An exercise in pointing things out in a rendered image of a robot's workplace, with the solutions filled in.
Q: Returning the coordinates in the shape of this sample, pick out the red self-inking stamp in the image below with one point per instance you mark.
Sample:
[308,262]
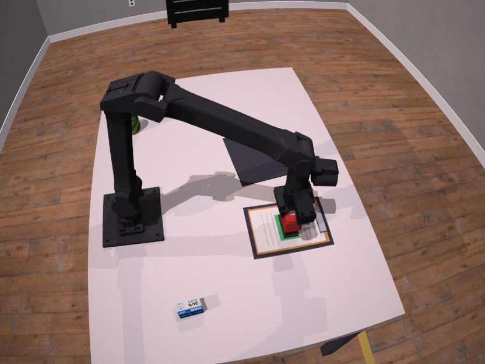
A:
[288,224]

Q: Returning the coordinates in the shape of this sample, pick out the green and yellow drink can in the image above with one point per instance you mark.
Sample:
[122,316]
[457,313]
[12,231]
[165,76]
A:
[135,123]

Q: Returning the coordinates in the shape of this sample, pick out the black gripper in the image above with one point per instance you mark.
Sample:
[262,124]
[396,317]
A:
[278,192]

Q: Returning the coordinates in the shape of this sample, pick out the small white and blue box of staples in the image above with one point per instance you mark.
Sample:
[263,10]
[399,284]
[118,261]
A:
[189,307]

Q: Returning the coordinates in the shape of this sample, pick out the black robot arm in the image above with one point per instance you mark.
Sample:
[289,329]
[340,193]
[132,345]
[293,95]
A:
[140,94]

